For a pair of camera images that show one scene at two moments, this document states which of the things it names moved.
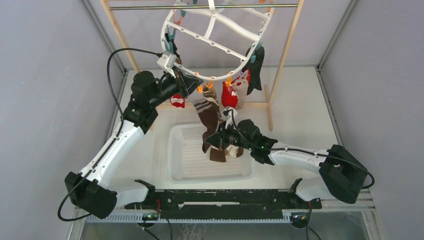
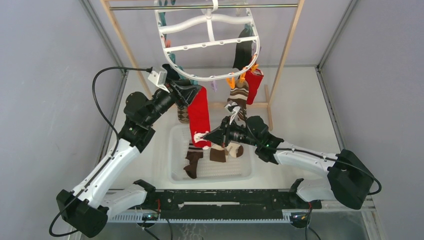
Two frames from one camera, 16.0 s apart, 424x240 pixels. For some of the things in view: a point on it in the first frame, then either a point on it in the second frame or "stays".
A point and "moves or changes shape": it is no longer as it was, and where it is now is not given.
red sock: [234, 94] to [254, 78]
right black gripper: [220, 137] stays
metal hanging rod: [184, 6] stays
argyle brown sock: [170, 45] to [183, 114]
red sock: [177, 100] moves or changes shape
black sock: [254, 64] to [243, 53]
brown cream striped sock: [220, 155] stays
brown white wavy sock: [209, 93] to [239, 95]
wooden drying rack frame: [269, 96] stays
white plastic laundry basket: [188, 163] stays
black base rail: [167, 199] stays
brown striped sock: [207, 112] to [194, 153]
